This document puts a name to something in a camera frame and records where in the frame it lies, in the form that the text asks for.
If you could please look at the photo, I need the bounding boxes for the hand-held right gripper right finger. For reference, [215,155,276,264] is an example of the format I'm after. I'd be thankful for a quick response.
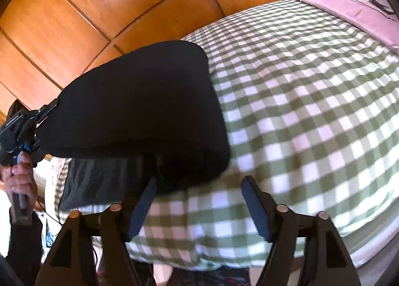
[241,175,362,286]

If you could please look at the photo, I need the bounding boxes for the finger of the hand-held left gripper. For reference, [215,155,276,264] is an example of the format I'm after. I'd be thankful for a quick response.
[34,98,60,127]

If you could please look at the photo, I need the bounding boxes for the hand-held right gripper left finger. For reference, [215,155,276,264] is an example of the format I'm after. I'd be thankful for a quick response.
[35,176,158,286]

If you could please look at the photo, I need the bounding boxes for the black pants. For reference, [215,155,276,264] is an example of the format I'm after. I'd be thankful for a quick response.
[34,40,232,212]

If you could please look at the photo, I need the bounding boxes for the person's left forearm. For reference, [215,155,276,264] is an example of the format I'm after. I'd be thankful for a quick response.
[5,205,45,286]

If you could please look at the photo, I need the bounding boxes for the person's left hand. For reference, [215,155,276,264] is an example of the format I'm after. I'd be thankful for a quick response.
[1,153,38,209]

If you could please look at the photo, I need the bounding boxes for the white floral quilt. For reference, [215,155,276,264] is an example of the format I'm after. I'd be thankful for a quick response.
[32,156,73,213]

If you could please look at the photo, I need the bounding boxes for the green checked bed sheet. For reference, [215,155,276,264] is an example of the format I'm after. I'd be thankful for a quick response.
[54,0,399,272]

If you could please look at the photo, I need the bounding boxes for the pink cat print pillow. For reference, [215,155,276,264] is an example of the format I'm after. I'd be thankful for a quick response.
[291,0,399,50]

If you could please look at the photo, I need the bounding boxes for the thin black cable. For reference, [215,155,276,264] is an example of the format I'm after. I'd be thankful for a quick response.
[34,197,64,227]

